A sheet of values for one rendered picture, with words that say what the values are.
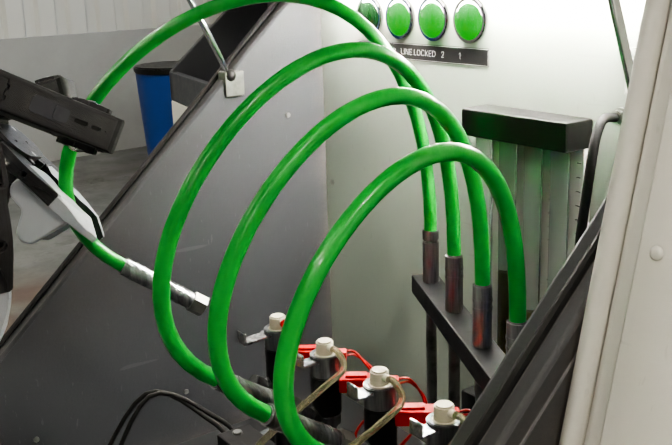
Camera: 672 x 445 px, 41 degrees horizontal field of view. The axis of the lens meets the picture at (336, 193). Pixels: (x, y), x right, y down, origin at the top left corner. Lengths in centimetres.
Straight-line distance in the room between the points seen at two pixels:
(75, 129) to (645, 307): 38
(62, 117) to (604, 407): 39
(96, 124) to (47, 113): 3
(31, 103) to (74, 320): 58
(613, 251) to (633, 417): 10
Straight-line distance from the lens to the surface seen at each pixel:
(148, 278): 94
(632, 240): 60
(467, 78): 103
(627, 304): 60
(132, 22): 793
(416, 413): 78
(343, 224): 60
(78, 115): 62
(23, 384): 116
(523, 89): 98
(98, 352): 118
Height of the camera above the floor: 144
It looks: 14 degrees down
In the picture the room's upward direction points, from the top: 2 degrees counter-clockwise
